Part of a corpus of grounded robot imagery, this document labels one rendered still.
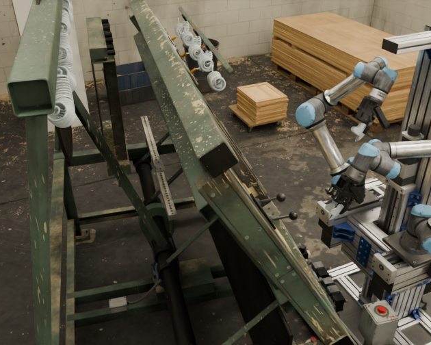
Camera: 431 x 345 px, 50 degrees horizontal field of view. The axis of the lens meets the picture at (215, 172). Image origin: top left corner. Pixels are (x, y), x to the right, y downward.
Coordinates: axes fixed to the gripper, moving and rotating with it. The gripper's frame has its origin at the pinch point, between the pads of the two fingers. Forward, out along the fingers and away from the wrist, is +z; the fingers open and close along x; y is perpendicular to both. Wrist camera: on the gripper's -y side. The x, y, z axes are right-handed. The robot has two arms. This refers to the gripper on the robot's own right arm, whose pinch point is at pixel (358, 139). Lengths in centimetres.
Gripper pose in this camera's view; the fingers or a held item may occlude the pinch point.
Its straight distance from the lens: 233.9
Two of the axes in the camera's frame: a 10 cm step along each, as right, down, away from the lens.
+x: -0.1, 1.9, -9.8
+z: -4.4, 8.8, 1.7
